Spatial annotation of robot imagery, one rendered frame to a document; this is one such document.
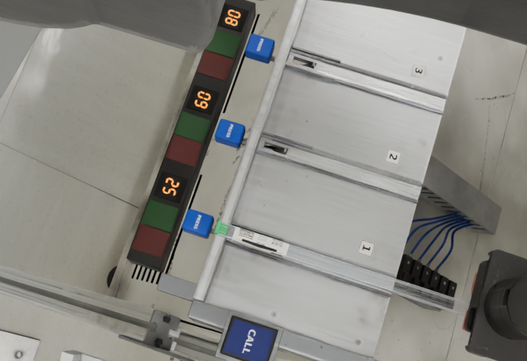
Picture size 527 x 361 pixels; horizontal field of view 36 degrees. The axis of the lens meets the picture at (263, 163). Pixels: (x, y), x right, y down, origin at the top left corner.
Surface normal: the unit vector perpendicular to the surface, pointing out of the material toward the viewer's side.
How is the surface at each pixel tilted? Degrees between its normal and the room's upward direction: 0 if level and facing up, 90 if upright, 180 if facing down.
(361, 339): 45
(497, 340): 39
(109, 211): 0
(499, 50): 0
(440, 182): 0
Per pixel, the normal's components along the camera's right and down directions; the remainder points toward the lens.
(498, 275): 0.10, -0.22
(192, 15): -0.27, 0.94
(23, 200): 0.67, 0.03
